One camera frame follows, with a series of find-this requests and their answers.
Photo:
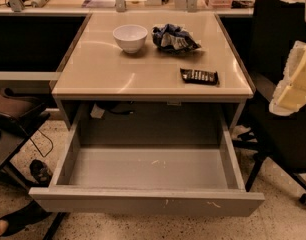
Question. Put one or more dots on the open grey top drawer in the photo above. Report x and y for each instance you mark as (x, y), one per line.
(170, 160)

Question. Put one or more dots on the beige topped drawer cabinet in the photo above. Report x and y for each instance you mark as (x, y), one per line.
(99, 70)

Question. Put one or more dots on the crumpled blue chip bag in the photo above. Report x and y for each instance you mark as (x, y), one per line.
(173, 39)

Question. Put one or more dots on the white ceramic bowl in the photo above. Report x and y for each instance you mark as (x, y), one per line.
(130, 38)

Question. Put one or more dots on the brown seat chair left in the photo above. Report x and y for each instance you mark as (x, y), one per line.
(20, 118)

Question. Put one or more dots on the person's foot in black sandal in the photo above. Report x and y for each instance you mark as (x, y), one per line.
(14, 222)

